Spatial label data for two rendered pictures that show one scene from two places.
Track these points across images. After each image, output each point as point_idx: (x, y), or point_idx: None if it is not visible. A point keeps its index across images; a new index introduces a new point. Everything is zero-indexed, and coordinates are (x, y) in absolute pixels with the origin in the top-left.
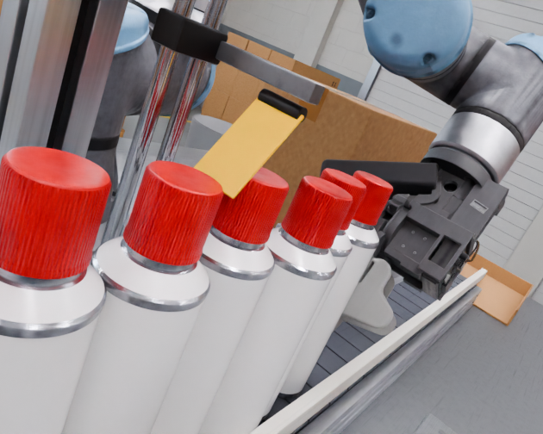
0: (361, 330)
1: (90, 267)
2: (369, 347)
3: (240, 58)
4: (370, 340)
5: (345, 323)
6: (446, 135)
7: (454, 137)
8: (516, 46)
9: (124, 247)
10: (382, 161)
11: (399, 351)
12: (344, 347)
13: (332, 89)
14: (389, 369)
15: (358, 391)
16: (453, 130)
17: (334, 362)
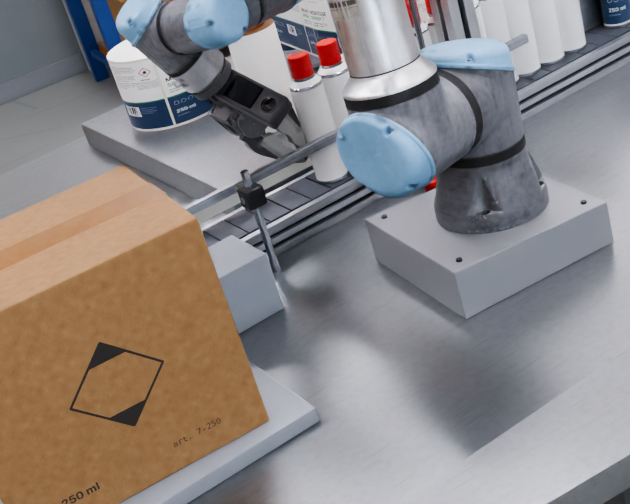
0: (233, 228)
1: (427, 17)
2: (239, 217)
3: None
4: (232, 223)
5: (245, 228)
6: (220, 54)
7: (220, 51)
8: (162, 0)
9: (420, 21)
10: (256, 81)
11: (209, 226)
12: (264, 209)
13: (119, 206)
14: (235, 210)
15: (276, 190)
16: (217, 50)
17: (282, 197)
